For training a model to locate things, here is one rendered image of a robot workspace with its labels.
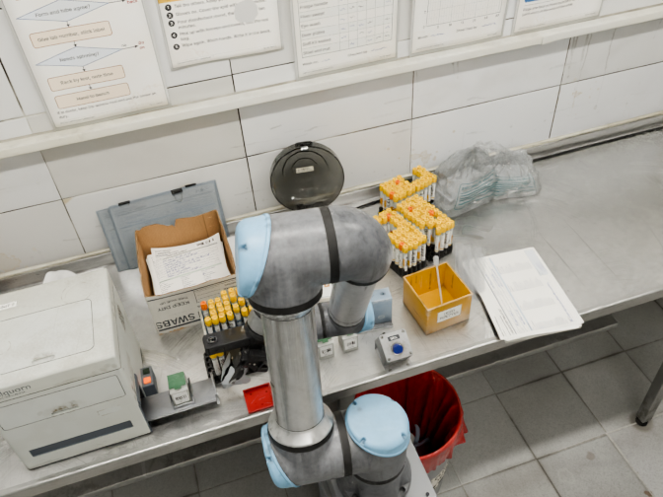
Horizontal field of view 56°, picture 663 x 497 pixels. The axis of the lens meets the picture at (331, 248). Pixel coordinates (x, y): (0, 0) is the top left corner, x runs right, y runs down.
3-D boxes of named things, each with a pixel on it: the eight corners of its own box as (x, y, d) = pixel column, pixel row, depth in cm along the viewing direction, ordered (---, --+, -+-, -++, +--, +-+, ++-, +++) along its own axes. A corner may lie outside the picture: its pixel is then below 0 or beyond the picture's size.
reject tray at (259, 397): (249, 414, 149) (248, 412, 149) (243, 391, 154) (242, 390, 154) (276, 405, 151) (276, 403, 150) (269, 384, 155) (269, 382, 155)
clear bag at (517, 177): (481, 202, 202) (486, 167, 193) (473, 171, 215) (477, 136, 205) (545, 198, 202) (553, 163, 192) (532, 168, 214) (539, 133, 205)
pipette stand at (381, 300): (356, 334, 165) (354, 309, 159) (350, 315, 170) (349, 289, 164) (393, 327, 166) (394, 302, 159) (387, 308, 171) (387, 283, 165)
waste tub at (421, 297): (425, 336, 164) (427, 311, 157) (402, 302, 173) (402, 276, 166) (470, 319, 167) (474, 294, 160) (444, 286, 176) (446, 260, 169)
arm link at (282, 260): (353, 490, 114) (337, 228, 86) (271, 507, 112) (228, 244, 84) (340, 441, 124) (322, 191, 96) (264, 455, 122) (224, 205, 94)
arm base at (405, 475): (418, 507, 124) (422, 485, 117) (342, 518, 122) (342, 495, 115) (402, 437, 134) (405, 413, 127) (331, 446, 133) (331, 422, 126)
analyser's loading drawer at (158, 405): (133, 429, 146) (126, 417, 142) (130, 406, 150) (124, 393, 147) (220, 403, 150) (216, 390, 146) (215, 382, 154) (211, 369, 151)
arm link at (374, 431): (414, 475, 118) (421, 440, 108) (344, 490, 116) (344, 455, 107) (397, 419, 126) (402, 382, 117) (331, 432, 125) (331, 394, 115)
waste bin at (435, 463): (369, 540, 212) (367, 477, 182) (334, 448, 238) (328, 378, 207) (471, 504, 219) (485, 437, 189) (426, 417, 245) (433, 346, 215)
